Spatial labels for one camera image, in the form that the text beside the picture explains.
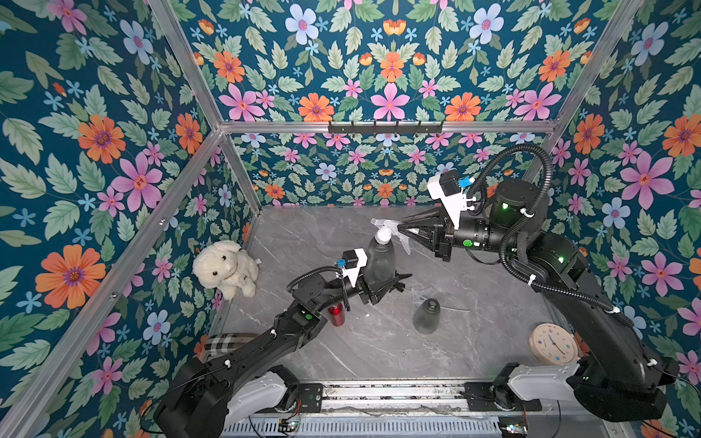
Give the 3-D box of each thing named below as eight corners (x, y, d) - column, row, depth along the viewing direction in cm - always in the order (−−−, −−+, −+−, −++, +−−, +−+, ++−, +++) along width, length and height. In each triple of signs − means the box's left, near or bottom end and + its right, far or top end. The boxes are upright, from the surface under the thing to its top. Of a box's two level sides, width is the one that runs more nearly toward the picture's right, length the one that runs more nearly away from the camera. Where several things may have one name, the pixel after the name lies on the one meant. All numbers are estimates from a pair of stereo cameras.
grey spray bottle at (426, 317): (414, 334, 87) (420, 317, 76) (412, 316, 91) (418, 297, 80) (434, 334, 87) (443, 317, 76) (431, 316, 91) (439, 297, 80)
